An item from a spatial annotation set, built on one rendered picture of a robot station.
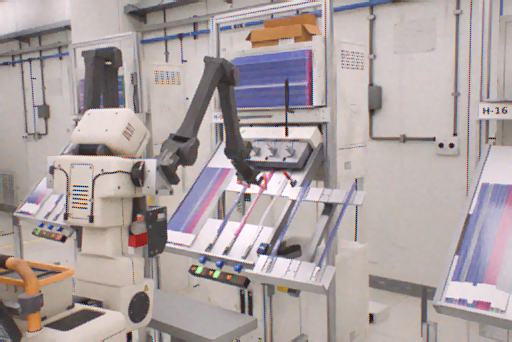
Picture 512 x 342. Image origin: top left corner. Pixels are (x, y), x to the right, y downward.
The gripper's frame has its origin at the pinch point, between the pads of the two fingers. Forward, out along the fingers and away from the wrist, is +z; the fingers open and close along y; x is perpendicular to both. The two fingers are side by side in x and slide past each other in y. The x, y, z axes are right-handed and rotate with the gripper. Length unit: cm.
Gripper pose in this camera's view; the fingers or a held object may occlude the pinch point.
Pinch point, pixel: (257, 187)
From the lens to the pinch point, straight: 239.8
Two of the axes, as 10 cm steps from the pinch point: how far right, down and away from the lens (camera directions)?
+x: -4.5, 7.7, -4.5
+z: 4.7, 6.3, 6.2
